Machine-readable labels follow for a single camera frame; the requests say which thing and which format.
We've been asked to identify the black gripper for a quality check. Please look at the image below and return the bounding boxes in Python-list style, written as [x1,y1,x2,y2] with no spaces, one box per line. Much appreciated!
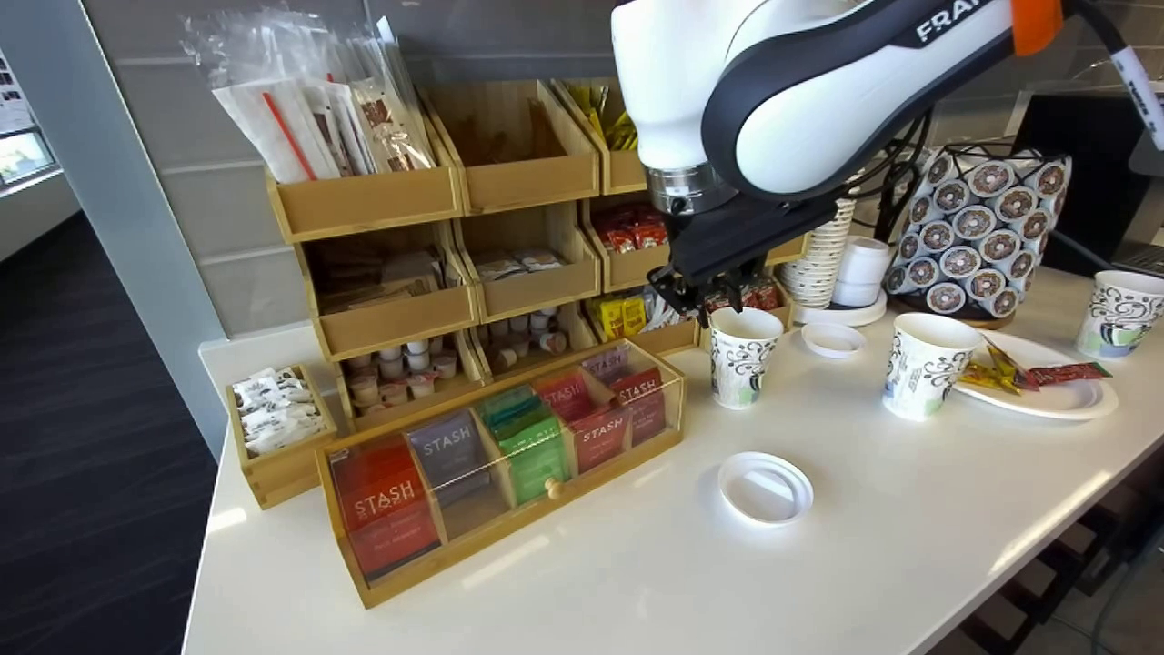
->
[646,197,844,316]

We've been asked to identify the printed paper cup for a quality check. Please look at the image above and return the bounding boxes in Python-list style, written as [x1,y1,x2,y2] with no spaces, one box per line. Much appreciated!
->
[705,304,785,415]
[882,308,981,427]

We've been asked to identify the small white cup lid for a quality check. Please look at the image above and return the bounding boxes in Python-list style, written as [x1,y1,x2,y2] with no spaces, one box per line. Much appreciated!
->
[796,316,867,361]

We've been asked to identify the large white cup lid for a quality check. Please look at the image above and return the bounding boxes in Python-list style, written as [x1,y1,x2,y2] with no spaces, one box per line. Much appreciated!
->
[712,447,817,526]

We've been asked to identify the white background counter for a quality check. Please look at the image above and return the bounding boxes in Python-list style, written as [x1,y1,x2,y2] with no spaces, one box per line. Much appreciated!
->
[0,46,85,267]

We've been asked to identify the red snack packets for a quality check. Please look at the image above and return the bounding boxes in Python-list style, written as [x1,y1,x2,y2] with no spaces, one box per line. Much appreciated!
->
[740,281,791,316]

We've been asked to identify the yellow tea packets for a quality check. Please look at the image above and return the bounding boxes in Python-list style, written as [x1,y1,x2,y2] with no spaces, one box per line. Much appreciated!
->
[589,291,650,343]

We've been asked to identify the red packets in bin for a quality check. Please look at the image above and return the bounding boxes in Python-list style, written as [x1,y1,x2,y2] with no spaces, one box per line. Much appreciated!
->
[589,197,672,254]

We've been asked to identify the dark red tea bags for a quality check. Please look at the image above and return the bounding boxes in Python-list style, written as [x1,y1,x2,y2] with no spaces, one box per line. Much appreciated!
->
[581,344,670,447]

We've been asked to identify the tall stack of paper cups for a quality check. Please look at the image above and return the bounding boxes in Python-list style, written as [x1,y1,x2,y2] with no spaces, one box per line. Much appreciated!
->
[782,197,860,308]

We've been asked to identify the white bowl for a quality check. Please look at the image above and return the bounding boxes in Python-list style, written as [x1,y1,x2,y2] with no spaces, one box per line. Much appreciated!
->
[793,288,893,330]

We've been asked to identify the bright red tea bags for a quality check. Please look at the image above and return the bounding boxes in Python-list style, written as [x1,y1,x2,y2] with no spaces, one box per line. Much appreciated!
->
[534,370,629,473]

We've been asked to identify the white packets in bin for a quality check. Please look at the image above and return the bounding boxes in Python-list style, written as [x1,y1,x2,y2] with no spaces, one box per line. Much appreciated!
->
[472,246,571,285]

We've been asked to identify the yellow packets in bin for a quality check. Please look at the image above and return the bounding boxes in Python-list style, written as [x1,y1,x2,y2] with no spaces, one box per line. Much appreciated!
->
[556,80,640,156]

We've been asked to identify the green tea bags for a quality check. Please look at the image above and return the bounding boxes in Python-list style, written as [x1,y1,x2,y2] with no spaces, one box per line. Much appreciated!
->
[472,384,574,507]

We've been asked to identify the coffee pod basket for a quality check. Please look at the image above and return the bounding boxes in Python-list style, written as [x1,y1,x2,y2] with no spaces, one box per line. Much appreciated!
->
[882,143,1076,325]

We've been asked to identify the grey Stash tea bags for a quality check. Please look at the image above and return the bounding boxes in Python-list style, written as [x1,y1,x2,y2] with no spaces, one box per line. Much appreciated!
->
[404,412,507,537]

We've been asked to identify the yellow condiment packets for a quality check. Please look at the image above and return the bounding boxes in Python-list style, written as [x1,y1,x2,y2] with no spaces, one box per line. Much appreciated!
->
[962,338,1028,396]

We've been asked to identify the wooden tea bag box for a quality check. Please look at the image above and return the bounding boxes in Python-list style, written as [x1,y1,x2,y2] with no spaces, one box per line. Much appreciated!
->
[317,338,688,612]

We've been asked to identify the brown packets in bin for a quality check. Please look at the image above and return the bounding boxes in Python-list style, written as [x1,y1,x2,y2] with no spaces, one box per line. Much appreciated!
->
[317,246,449,304]

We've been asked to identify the wooden bin organizer shelf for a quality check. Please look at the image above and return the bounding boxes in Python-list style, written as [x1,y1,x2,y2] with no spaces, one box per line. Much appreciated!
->
[265,76,813,428]

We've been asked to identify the white paper plate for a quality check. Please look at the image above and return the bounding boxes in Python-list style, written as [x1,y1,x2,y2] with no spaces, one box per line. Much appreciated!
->
[950,326,1121,427]

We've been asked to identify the plastic bag of stirrers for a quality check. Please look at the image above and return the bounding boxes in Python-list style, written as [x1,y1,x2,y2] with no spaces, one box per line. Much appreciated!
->
[307,16,439,179]

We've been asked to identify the red sauce packet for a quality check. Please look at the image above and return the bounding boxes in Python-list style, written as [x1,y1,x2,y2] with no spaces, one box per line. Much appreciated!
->
[1016,358,1113,394]

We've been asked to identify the red Stash tea bags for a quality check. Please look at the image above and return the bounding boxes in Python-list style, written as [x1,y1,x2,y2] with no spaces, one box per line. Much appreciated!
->
[329,438,445,583]

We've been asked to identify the black coffee machine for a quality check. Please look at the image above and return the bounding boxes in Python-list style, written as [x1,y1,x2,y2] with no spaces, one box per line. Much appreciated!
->
[1013,88,1164,278]

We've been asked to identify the white mug far right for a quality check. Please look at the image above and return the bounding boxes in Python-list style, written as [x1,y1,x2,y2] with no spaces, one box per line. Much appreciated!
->
[1072,267,1164,364]

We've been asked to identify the white sugar packets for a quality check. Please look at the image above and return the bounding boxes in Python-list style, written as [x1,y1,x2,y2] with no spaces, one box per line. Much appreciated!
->
[231,364,336,457]

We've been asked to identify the plastic bag of straws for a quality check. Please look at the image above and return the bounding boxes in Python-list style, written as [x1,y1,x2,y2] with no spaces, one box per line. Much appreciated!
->
[180,12,351,187]

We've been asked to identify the small wooden packet box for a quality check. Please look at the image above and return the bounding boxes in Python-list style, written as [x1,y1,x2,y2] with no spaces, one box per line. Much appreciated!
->
[221,361,351,509]

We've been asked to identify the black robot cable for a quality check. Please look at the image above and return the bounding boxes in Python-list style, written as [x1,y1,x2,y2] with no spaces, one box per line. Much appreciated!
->
[839,105,939,239]

